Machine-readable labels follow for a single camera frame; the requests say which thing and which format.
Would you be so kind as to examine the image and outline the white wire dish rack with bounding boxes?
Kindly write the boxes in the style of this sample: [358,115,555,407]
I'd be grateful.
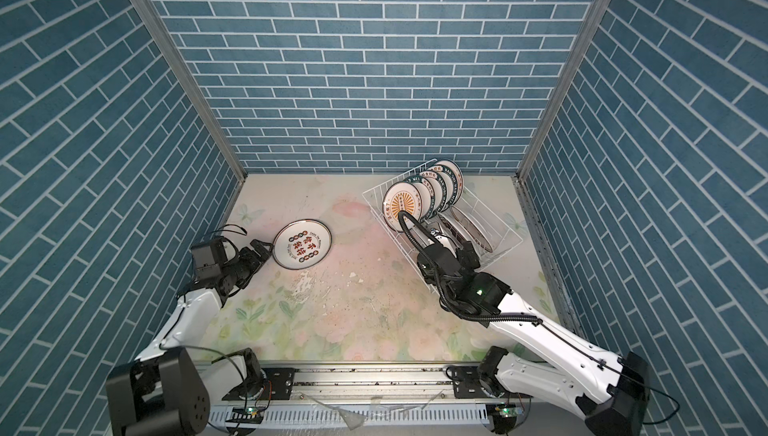
[363,158,525,283]

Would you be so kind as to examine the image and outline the large red character plate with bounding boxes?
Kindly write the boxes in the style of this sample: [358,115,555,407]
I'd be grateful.
[450,206,493,253]
[438,213,480,251]
[272,219,333,270]

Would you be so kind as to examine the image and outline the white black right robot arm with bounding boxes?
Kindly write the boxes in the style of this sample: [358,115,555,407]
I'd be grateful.
[398,211,651,435]

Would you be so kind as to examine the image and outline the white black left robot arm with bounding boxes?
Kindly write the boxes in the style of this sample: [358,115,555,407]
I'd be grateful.
[105,236,274,435]

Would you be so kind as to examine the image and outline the orange sunburst small plate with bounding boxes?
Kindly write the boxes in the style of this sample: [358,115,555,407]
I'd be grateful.
[382,182,423,233]

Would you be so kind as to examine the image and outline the green rim small plate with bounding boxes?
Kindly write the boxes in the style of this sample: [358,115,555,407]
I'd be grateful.
[419,170,447,216]
[437,172,452,211]
[405,175,435,221]

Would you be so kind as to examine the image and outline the red rim small plate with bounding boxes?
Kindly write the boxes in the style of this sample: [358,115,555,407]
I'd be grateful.
[432,159,464,205]

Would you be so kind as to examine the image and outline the right green circuit board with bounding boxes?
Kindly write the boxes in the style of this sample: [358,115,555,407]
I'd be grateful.
[493,403,524,420]

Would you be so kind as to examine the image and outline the white vent grille strip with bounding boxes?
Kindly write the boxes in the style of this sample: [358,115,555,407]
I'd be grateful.
[209,403,490,430]

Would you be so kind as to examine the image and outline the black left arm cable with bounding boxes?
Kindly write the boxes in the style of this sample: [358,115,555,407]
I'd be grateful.
[206,222,248,239]

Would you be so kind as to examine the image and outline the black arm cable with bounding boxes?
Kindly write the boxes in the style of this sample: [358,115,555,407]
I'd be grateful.
[398,210,682,426]
[206,222,248,239]

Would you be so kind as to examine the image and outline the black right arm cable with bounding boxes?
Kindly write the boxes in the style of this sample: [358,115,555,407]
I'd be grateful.
[398,210,682,426]

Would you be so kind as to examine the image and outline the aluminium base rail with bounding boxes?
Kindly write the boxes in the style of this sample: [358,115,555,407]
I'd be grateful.
[173,360,619,407]

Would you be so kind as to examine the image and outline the aluminium left corner post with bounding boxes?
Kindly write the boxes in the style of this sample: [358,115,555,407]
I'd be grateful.
[129,0,247,185]

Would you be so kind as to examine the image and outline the aluminium corner post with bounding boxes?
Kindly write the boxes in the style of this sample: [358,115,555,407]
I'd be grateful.
[129,0,247,185]
[517,0,611,183]

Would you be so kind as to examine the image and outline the aluminium right corner post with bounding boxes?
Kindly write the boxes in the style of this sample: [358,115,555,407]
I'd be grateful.
[517,0,611,183]

